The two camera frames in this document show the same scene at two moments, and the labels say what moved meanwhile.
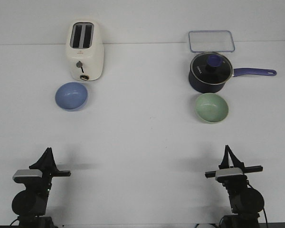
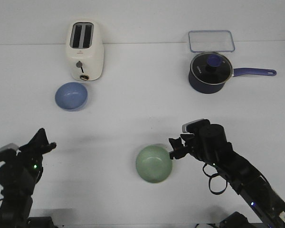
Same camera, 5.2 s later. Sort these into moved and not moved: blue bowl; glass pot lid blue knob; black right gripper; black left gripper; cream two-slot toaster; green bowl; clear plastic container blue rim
Moved: black right gripper; black left gripper; green bowl
Not moved: blue bowl; glass pot lid blue knob; clear plastic container blue rim; cream two-slot toaster
